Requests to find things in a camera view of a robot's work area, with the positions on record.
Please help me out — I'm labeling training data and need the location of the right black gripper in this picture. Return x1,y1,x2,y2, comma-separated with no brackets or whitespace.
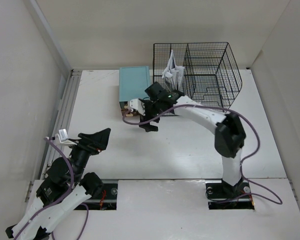
138,99,164,132

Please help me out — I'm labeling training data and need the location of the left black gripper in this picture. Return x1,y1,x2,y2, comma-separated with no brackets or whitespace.
66,127,111,183

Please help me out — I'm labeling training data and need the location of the teal mini drawer cabinet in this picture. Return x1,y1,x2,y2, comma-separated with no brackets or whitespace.
119,66,151,115

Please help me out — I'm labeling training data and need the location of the white paper booklet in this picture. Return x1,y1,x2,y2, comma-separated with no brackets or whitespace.
161,50,185,90

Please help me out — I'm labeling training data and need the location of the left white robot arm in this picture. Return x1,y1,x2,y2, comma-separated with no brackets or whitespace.
5,128,111,240

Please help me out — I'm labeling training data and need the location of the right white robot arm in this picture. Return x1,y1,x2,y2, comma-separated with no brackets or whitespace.
129,82,246,197

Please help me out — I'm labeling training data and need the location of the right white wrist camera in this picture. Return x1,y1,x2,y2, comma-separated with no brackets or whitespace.
128,98,145,116

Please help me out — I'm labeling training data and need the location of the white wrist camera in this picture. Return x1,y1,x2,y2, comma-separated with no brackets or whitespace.
52,129,77,147
128,98,145,116

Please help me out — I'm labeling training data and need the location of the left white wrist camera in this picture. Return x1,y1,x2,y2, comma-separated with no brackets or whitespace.
52,129,77,147

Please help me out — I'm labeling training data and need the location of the aluminium rail frame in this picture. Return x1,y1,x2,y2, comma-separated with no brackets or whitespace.
38,69,82,180

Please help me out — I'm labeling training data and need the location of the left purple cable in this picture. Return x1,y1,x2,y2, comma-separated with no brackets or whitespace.
13,137,90,240

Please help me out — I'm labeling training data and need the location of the purple cable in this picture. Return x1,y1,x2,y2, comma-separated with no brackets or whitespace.
121,104,283,205
13,137,90,240

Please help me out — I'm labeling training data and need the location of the black wire mesh organizer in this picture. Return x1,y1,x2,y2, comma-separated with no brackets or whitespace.
152,42,242,109

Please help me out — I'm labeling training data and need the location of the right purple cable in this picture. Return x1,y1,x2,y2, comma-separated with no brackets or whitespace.
121,104,283,205

